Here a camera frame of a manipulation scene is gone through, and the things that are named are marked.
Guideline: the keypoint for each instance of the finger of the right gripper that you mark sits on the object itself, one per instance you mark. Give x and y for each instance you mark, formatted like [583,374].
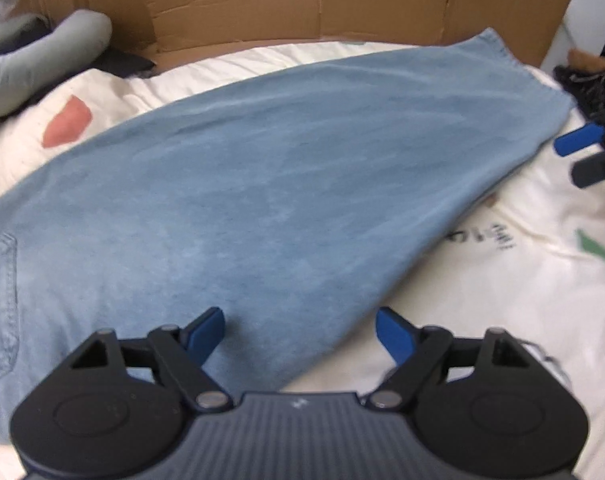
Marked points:
[589,171]
[577,140]

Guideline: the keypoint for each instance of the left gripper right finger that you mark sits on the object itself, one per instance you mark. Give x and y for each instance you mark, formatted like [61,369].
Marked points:
[418,353]

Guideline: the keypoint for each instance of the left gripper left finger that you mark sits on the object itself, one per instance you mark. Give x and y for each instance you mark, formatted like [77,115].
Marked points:
[180,354]

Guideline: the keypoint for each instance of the light blue denim garment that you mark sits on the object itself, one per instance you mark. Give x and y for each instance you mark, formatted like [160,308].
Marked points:
[294,201]

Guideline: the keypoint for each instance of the grey neck pillow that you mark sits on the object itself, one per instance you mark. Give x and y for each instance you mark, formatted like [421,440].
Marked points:
[75,43]

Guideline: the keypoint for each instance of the brown cardboard sheet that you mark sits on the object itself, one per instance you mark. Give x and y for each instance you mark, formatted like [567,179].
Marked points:
[176,32]

